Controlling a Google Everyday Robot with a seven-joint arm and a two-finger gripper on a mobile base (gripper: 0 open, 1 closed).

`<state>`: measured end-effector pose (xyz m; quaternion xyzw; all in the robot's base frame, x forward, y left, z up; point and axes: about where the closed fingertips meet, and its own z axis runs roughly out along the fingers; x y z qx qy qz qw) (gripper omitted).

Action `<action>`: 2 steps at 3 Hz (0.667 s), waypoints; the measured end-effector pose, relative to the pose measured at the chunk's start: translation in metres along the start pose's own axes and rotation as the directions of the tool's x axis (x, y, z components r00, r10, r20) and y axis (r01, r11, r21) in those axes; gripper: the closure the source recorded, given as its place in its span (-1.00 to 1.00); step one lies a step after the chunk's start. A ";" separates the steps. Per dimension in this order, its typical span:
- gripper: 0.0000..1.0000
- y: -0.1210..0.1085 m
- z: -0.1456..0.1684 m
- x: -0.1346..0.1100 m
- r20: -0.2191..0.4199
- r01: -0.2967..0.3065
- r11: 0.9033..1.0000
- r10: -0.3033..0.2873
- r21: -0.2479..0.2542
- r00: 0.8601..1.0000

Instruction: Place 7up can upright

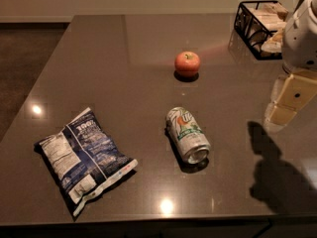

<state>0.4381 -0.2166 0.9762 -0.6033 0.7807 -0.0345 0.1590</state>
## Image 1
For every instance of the packets in basket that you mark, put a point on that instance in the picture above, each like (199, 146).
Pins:
(270, 23)

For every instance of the red apple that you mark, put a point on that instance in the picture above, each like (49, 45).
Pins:
(187, 64)

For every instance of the black wire basket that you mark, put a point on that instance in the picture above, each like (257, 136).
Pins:
(244, 23)

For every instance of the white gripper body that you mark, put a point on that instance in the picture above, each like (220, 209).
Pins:
(299, 42)

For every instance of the blue white chip bag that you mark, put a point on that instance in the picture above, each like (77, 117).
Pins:
(84, 159)

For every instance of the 7up soda can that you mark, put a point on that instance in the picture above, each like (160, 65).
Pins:
(189, 139)

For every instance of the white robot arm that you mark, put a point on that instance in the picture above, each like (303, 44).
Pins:
(295, 89)

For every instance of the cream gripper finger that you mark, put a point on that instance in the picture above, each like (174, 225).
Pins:
(297, 91)
(277, 87)

